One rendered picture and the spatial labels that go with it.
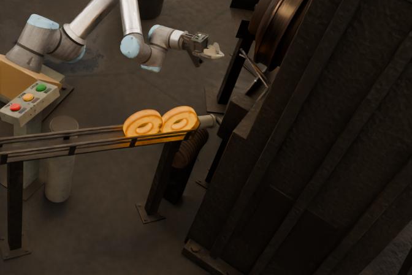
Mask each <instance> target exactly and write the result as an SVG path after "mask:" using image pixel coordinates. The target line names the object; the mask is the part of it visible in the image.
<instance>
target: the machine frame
mask: <svg viewBox="0 0 412 275"><path fill-rule="evenodd" d="M411 221H412V0H311V3H310V5H309V6H308V9H307V11H306V13H305V15H304V17H303V19H302V21H301V23H300V26H299V28H298V30H297V32H296V34H295V36H294V38H293V40H292V42H291V44H290V46H289V49H288V51H287V53H286V55H285V57H284V59H283V62H282V63H281V66H280V68H279V69H278V72H277V74H276V76H275V78H274V80H273V82H272V84H271V85H270V86H269V87H268V88H267V90H266V91H265V92H264V93H263V95H262V96H261V97H260V98H259V100H258V101H257V102H256V103H255V104H254V106H253V107H252V108H251V110H250V111H249V112H248V113H247V114H246V116H245V117H244V118H243V119H242V121H241V122H240V123H239V125H238V126H237V127H236V128H235V129H234V131H233V133H232V135H231V137H230V139H229V141H228V144H227V146H226V149H225V150H224V152H223V155H222V157H221V160H220V162H219V164H218V166H217V168H216V171H215V173H214V175H213V178H212V180H211V182H210V184H209V187H208V189H207V191H206V193H205V195H204V198H203V200H202V203H201V204H200V207H199V209H198V211H197V214H196V216H195V218H194V220H193V222H192V225H191V227H190V229H189V232H188V234H187V236H186V238H185V241H184V243H185V246H184V247H183V250H182V252H181V254H182V255H184V256H185V257H186V258H188V259H189V260H191V261H192V262H194V263H195V264H197V265H198V266H200V267H201V268H202V269H204V270H206V271H207V272H208V273H210V274H211V275H360V273H361V272H362V271H363V270H364V269H365V268H366V267H367V266H368V265H369V264H370V263H371V262H372V261H373V260H374V259H375V258H376V257H377V256H378V255H379V254H380V253H381V252H382V251H383V250H384V249H385V248H386V247H387V246H388V245H389V244H390V243H391V242H392V240H393V239H394V238H395V237H396V236H397V235H398V234H399V233H400V232H401V231H402V230H403V229H404V228H405V227H406V226H407V225H408V224H409V223H410V222H411Z"/></svg>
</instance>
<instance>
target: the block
mask: <svg viewBox="0 0 412 275"><path fill-rule="evenodd" d="M255 103H256V101H255V100H253V99H251V98H250V97H248V96H246V95H245V94H243V93H242V92H237V93H236V94H235V95H234V97H233V98H232V99H231V100H230V102H229V105H228V106H227V109H226V112H225V114H224V116H223V119H222V121H221V124H220V126H219V129H218V131H217V136H218V137H220V138H222V139H223V140H225V141H226V142H228V141H229V139H230V137H231V135H232V133H233V131H234V129H235V128H236V127H237V126H238V125H239V123H240V122H241V121H242V119H243V118H244V117H245V116H246V114H247V113H248V112H249V111H250V110H251V108H252V107H253V106H254V104H255Z"/></svg>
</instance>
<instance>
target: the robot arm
mask: <svg viewBox="0 0 412 275"><path fill-rule="evenodd" d="M119 2H120V10H121V20H122V25H123V35H124V37H123V40H122V41H121V45H120V50H121V52H122V54H124V55H125V56H127V57H128V58H131V59H133V60H135V61H137V62H139V63H140V64H141V68H143V69H147V70H150V71H152V72H159V71H160V69H161V67H162V64H163V61H164V58H165V56H166V53H167V51H168V48H171V49H174V50H178V51H182V50H186V51H187V52H188V54H189V56H190V58H191V59H192V61H193V63H194V65H195V67H200V66H201V65H202V64H203V63H204V60H203V59H216V58H222V57H224V54H223V53H222V52H221V51H220V50H219V45H218V43H216V42H215V43H214V44H213V45H208V43H209V39H208V35H207V34H203V33H200V32H198V33H197V34H193V35H191V34H188V31H185V32H183V31H179V30H176V29H172V28H168V27H165V26H160V25H154V26H153V27H152V28H151V29H150V32H149V33H148V40H149V42H150V44H149V45H147V44H145V43H144V40H143V34H142V27H141V22H140V14H139V5H138V0H91V1H90V2H89V3H88V5H87V6H86V7H85V8H84V9H83V10H82V11H81V12H80V13H79V14H78V15H77V16H76V17H75V19H74V20H73V21H72V22H71V23H70V24H64V25H63V26H62V27H61V29H59V24H58V23H55V22H54V21H51V20H49V19H47V18H44V17H42V16H39V15H36V14H32V15H31V16H30V18H29V20H28V21H27V23H26V25H25V27H24V29H23V31H22V33H21V35H20V37H19V39H18V41H17V43H16V45H15V46H14V47H13V48H12V49H11V50H10V51H9V52H8V53H7V54H6V56H5V58H6V59H8V60H9V61H11V62H13V63H15V64H17V65H19V66H21V67H23V68H25V69H28V70H30V71H32V72H35V73H38V74H40V72H41V70H42V60H43V58H44V56H45V54H48V55H50V56H52V57H54V58H57V59H59V60H61V61H63V62H67V63H75V62H77V61H78V60H79V59H81V58H82V56H83V55H84V53H85V48H86V47H85V44H86V38H87V37H88V35H89V34H90V33H91V32H92V31H93V30H94V29H95V28H96V26H97V25H98V24H99V23H100V22H101V21H102V20H103V19H104V18H105V17H106V16H107V15H108V14H109V13H110V12H111V10H112V9H113V8H114V7H115V6H116V5H117V4H118V3H119Z"/></svg>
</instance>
